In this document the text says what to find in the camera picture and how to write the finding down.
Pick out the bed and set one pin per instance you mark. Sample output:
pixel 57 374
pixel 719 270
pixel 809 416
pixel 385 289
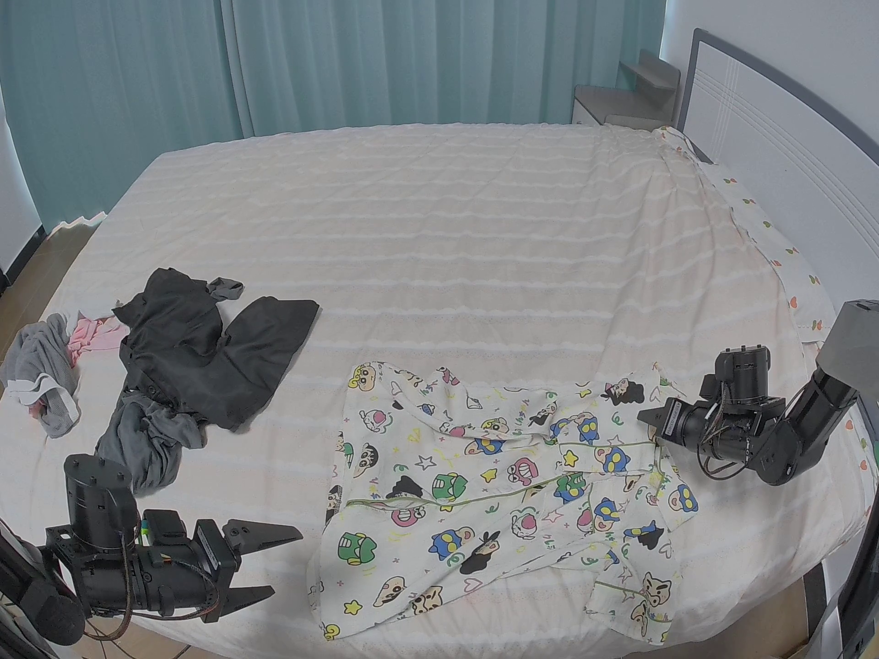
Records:
pixel 481 230

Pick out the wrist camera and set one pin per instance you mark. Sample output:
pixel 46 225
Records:
pixel 710 390
pixel 163 529

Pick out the white printed pillow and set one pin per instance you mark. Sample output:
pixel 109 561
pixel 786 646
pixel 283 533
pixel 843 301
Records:
pixel 790 272

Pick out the white printed pyjama top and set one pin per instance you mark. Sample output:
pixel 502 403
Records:
pixel 481 505

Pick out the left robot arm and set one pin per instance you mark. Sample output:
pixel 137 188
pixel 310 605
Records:
pixel 99 505

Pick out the black garment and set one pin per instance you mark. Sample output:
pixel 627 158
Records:
pixel 206 354

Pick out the light grey garment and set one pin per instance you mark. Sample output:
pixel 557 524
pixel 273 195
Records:
pixel 41 361

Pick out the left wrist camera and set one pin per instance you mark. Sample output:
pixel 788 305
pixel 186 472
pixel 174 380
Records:
pixel 163 529

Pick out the grey bedside table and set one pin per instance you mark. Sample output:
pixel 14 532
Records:
pixel 618 104

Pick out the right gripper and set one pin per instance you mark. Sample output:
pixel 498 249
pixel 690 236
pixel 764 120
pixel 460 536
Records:
pixel 687 423

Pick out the pink garment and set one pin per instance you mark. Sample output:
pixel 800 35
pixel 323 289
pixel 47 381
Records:
pixel 93 337

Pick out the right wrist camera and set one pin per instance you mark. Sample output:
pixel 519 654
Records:
pixel 710 390

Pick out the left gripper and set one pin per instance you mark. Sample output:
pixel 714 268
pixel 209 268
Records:
pixel 178 584

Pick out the blue-green curtain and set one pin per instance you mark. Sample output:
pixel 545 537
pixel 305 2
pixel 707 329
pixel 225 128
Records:
pixel 446 38
pixel 123 79

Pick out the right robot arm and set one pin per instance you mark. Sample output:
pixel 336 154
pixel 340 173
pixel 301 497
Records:
pixel 741 375

